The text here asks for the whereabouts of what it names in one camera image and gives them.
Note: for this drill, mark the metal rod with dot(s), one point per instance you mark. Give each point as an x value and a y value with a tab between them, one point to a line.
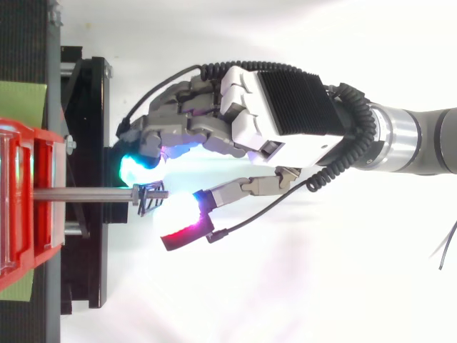
89	194

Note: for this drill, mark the thin dark loops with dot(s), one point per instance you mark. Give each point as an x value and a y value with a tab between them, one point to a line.
151	198

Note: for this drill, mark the red bin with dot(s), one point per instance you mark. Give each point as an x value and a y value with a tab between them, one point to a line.
21	193

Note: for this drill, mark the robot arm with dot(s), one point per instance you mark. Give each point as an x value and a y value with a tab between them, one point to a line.
410	137

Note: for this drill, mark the black stand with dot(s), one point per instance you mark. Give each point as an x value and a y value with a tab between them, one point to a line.
85	143

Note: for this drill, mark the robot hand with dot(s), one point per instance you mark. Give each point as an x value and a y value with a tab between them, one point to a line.
300	107

